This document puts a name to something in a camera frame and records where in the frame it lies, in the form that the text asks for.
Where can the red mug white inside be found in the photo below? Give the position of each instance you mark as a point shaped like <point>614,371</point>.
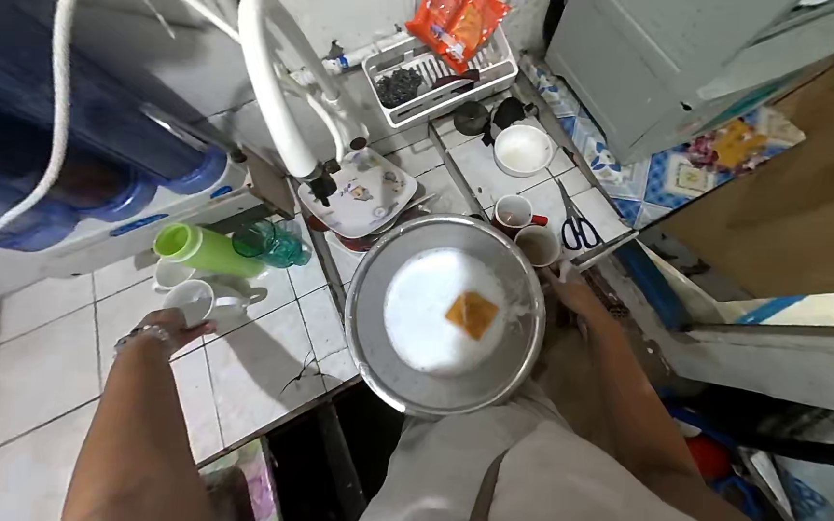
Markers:
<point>511,213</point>

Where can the brown board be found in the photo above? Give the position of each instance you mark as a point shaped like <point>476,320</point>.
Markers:
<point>801,217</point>

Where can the person's right fingers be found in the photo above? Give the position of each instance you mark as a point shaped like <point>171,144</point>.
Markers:
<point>551,277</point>

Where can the white floral square plate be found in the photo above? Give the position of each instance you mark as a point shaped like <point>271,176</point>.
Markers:
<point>363,192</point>

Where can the dark metal scouring pad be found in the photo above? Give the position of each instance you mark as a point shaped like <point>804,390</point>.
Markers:
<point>398,88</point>

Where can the white pipe with blue fitting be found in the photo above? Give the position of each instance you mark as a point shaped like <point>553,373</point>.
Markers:
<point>359,56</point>

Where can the grey cabinet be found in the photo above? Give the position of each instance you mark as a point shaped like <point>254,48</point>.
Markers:
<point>649,72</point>

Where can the person's left thumb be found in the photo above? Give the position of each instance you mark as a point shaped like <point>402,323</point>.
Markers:
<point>198,332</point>

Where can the white plastic basket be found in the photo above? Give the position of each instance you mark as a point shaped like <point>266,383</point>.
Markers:
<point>417,116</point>

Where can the black crumpled object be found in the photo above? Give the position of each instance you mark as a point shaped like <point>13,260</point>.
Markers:
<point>508,113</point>

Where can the person's left forearm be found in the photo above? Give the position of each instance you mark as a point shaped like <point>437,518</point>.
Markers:
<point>134,434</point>

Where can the white filter bracket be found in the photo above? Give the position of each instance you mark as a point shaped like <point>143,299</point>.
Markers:
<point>192,202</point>

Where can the dark red plate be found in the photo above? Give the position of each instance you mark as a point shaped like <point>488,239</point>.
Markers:
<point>364,242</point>

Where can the large round metal basin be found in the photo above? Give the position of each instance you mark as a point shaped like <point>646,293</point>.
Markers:
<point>446,394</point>

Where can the person's left hand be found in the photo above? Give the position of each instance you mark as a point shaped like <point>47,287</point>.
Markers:
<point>169,325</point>

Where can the dark brown object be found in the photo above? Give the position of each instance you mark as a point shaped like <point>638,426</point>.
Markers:
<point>457,81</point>

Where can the white faucet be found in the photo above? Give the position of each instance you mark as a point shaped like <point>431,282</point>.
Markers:
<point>272,94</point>

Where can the person's left fingers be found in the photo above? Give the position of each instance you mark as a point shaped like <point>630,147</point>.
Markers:
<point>168,316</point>

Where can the red round object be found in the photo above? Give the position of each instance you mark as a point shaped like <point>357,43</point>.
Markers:
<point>709,456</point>

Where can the person's body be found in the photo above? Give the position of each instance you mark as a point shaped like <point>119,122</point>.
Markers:
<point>518,470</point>

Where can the person's right forearm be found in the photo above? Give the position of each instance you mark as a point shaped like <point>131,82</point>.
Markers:
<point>630,405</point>

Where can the person's right hand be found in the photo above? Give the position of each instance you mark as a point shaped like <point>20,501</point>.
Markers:
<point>573,289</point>

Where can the blue white patterned tablecloth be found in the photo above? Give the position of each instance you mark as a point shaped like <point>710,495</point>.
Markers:
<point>634,163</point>

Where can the dark round lid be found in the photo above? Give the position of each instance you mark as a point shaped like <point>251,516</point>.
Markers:
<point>470,119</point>

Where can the white round bowl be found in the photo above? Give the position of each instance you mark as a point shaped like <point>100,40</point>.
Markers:
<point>523,150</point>

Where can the orange red plastic packet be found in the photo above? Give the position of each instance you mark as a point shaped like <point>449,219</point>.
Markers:
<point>453,29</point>

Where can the small white cup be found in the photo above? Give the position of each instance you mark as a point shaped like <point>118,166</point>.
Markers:
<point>171,274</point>

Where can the orange square sponge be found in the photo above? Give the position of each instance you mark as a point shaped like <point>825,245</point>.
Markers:
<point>472,315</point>

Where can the teal transparent glass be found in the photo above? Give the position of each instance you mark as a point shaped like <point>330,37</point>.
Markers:
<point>279,244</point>

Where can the beige mug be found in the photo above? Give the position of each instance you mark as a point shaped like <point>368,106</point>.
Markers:
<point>538,246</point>

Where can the light green plastic tumbler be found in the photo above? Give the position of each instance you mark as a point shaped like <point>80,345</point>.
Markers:
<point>214,250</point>

